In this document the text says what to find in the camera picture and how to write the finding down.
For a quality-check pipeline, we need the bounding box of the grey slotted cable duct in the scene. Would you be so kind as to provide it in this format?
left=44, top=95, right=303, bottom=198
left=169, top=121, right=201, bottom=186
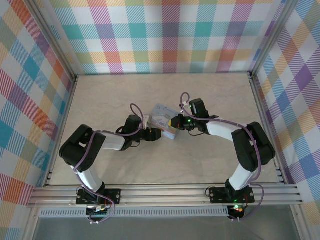
left=38, top=206, right=231, bottom=218

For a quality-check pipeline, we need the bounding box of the aluminium frame post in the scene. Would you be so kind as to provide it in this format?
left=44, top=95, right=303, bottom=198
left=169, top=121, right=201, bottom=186
left=248, top=0, right=301, bottom=76
left=29, top=0, right=79, bottom=82

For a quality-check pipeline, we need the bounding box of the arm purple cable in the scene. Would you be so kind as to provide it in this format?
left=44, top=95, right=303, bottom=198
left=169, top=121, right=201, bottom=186
left=74, top=103, right=146, bottom=224
left=178, top=92, right=266, bottom=222

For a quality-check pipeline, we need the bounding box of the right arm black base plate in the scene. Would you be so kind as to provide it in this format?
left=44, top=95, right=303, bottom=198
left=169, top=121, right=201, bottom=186
left=208, top=186, right=256, bottom=204

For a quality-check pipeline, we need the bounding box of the aluminium mounting rail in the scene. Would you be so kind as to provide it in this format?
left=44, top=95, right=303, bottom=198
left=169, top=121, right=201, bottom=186
left=26, top=183, right=305, bottom=209

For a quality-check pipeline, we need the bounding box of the pastel cartoon tin box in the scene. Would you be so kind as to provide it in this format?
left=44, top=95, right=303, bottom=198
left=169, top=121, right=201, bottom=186
left=148, top=103, right=179, bottom=140

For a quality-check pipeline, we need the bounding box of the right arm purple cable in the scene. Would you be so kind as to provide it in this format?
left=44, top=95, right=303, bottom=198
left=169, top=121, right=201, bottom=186
left=178, top=92, right=266, bottom=222

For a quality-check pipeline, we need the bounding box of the aluminium table side rail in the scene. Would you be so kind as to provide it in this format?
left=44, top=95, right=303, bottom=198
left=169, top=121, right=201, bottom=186
left=42, top=74, right=79, bottom=188
left=248, top=71, right=288, bottom=186

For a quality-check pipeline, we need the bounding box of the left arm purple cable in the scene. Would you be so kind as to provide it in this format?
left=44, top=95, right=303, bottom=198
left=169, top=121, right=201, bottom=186
left=74, top=103, right=146, bottom=224

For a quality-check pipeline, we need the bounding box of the plaid backdrop panel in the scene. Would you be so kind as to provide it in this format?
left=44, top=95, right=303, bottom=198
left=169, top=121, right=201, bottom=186
left=254, top=0, right=320, bottom=218
left=0, top=0, right=76, bottom=230
left=53, top=0, right=286, bottom=75

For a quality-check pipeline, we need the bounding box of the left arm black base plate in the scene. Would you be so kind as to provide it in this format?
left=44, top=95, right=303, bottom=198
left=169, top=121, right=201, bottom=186
left=75, top=188, right=122, bottom=206

